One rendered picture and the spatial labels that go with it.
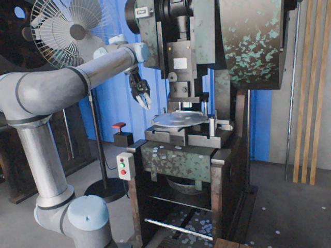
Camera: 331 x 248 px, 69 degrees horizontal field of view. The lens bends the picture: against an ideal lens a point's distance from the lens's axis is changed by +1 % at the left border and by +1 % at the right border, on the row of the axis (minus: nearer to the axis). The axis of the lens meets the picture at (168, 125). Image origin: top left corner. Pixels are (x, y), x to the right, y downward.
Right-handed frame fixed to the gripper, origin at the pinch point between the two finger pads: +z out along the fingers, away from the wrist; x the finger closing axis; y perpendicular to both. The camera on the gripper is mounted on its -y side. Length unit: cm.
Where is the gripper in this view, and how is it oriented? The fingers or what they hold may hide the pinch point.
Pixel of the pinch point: (147, 107)
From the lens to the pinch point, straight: 119.0
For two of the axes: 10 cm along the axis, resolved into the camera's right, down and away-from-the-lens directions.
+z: 3.7, 8.5, 3.7
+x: 8.6, -4.7, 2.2
